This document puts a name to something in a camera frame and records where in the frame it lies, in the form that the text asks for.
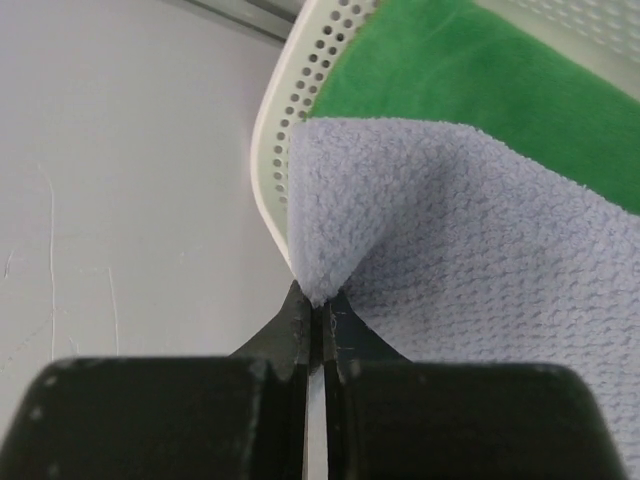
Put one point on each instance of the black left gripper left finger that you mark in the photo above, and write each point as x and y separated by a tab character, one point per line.
241	416

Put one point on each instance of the left aluminium frame post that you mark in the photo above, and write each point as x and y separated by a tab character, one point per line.
271	18

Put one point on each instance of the white perforated plastic basket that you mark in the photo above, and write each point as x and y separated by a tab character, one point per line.
601	36

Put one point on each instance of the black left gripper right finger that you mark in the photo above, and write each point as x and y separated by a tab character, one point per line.
391	418

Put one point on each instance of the light blue cloth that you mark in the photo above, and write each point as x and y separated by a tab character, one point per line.
453	247

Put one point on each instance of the green microfiber towel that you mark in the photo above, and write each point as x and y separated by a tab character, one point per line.
454	61

